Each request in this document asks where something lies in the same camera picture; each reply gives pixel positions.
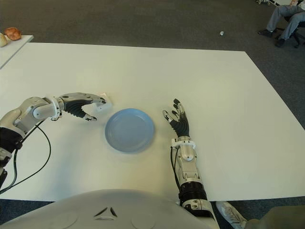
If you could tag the white side table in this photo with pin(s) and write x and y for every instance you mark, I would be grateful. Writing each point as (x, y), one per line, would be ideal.
(12, 47)

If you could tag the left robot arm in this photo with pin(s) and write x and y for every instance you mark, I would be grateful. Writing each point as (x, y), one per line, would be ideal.
(23, 112)

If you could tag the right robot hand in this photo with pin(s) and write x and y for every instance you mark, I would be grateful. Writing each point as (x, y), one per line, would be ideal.
(182, 125)

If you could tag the blue plate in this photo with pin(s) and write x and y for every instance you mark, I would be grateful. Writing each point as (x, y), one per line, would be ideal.
(129, 131)

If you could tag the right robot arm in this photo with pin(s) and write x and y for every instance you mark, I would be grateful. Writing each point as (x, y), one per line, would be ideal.
(189, 162)

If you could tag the reddish brown bread roll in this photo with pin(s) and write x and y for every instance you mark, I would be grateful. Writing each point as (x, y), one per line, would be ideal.
(12, 34)

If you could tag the pale bread roll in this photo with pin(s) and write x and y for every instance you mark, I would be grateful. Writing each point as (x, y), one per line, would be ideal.
(2, 40)

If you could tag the seated person in grey trousers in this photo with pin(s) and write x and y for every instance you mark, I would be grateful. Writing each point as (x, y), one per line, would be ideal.
(274, 16)

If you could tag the white frame on floor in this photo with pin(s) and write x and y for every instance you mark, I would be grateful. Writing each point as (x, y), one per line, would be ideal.
(274, 3)

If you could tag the grey white sneaker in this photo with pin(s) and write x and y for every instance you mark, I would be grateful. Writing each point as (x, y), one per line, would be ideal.
(228, 211)

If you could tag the khaki trouser leg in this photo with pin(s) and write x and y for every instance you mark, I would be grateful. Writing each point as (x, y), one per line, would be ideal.
(281, 219)

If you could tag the black office chair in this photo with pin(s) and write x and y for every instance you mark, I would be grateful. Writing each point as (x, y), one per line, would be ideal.
(295, 37)

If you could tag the silver robot torso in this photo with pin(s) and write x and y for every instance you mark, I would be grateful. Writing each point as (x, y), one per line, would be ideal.
(107, 210)

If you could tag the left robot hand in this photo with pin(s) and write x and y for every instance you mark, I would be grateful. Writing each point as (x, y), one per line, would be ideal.
(74, 105)

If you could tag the white charger block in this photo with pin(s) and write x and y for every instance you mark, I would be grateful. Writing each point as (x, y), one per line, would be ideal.
(104, 107)

